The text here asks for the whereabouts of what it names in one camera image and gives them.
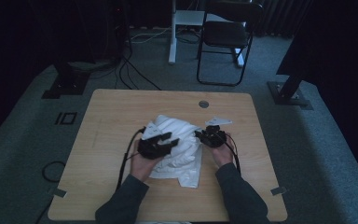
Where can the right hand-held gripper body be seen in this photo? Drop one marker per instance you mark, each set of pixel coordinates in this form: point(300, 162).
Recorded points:
point(214, 137)

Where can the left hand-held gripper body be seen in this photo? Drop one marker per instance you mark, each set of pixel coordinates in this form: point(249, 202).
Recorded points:
point(150, 147)

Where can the white cloth garment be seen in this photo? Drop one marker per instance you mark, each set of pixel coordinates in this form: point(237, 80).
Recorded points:
point(180, 158)

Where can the person's right hand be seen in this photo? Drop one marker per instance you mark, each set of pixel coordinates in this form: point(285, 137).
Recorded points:
point(223, 155)

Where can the person's left hand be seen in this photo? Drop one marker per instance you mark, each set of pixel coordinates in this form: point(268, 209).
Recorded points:
point(143, 169)

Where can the round grey table grommet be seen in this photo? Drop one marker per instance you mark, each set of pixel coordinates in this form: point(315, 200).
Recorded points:
point(203, 104)

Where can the grey tape piece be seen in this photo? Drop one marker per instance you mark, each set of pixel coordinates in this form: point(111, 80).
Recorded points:
point(59, 193)
point(278, 190)

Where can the slanted black stand with base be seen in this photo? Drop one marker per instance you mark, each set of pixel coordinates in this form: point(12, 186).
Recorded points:
point(287, 93)

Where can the black folding chair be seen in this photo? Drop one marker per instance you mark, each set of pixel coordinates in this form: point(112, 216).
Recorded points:
point(225, 34)

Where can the black stand with square base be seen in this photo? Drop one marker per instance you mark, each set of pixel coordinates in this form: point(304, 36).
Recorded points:
point(66, 82)

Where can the dark curtain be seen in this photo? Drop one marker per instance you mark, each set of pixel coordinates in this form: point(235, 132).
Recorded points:
point(338, 46)

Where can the white desk frame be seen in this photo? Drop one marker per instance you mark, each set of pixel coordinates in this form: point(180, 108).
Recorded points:
point(188, 18)

